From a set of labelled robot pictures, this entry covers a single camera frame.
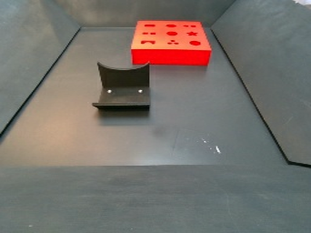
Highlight black curved holder bracket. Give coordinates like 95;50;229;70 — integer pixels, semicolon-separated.
92;63;151;109

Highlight red shape sorter block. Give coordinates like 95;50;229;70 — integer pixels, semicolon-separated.
131;20;211;66

